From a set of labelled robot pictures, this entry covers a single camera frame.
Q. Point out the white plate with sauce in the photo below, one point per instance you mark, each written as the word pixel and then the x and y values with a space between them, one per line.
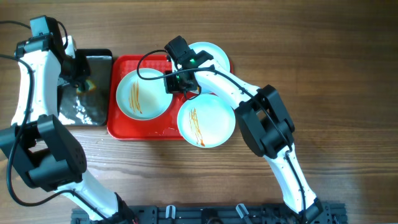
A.
pixel 206 121

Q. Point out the green yellow sponge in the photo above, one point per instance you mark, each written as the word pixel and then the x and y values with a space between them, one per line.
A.
pixel 86 87

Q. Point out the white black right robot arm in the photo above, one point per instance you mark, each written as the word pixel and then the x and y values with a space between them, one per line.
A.
pixel 265 124

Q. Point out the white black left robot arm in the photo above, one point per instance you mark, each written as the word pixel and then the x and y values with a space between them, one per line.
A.
pixel 37 145

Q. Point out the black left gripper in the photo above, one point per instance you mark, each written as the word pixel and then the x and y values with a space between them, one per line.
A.
pixel 84 72

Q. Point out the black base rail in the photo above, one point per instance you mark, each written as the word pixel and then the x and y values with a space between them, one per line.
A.
pixel 267 213

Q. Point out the small white plate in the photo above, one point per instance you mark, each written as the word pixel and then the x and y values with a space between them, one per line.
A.
pixel 218 54

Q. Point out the large white plate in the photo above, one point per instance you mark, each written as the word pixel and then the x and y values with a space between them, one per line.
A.
pixel 141 94

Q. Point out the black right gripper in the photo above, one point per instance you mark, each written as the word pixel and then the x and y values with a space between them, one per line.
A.
pixel 171 88

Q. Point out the black water tray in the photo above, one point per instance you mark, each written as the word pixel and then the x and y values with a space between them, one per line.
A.
pixel 88 107

